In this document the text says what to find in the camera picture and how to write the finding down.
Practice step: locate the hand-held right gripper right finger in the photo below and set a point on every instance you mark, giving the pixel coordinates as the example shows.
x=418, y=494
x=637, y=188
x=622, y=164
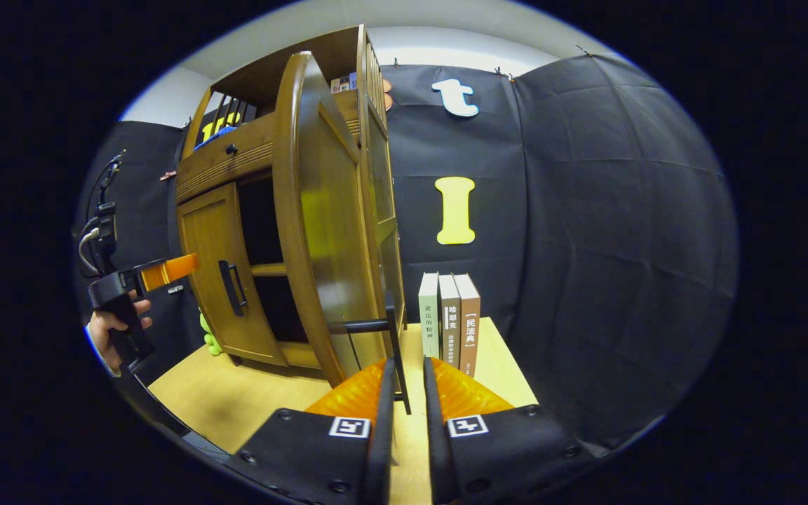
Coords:
x=502, y=449

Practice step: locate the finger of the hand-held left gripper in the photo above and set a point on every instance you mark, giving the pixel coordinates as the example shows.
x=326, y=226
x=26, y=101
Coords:
x=169, y=270

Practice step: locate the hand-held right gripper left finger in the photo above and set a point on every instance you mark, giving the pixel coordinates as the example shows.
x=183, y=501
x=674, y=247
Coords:
x=320, y=449

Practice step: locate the wooden cabinet door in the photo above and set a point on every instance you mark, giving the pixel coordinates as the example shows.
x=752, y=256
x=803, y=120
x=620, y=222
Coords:
x=327, y=231
x=214, y=280

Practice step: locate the wooden double-door shoe cabinet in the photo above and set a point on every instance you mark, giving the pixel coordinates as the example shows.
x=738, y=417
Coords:
x=236, y=161

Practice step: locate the wooden cabinet drawer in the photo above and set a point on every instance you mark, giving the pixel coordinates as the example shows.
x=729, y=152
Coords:
x=221, y=165

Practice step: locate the green frog toy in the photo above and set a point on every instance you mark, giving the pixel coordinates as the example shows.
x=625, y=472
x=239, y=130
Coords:
x=209, y=337

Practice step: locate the wooden inner shelf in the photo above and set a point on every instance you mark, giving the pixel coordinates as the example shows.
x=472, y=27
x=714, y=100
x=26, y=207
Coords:
x=268, y=269

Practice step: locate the grey brown book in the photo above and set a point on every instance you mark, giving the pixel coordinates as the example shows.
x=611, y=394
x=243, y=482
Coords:
x=449, y=322

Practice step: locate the blue cloth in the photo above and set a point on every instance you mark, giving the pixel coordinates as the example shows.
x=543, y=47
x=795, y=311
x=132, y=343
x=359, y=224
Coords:
x=213, y=135

